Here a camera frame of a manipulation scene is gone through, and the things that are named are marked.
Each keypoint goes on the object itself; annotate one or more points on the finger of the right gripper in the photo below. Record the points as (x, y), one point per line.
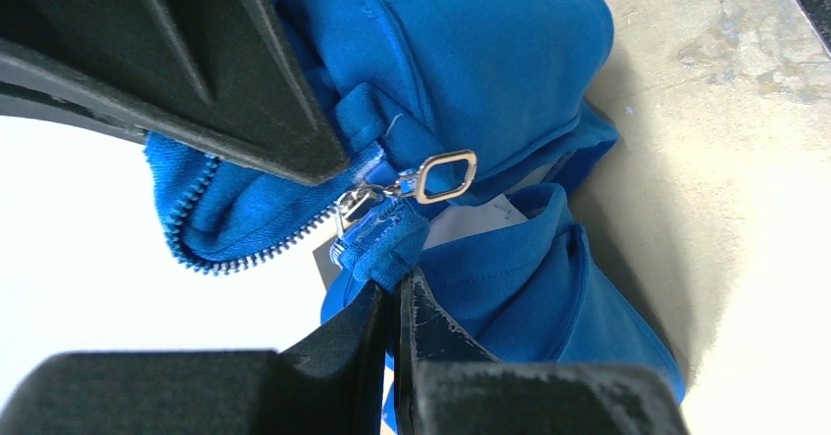
(219, 76)

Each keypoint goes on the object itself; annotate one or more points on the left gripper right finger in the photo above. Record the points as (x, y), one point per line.
(447, 383)

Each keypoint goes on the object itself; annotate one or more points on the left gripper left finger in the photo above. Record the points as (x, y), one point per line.
(328, 383)

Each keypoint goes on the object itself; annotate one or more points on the blue zip jacket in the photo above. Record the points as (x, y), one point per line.
(467, 129)

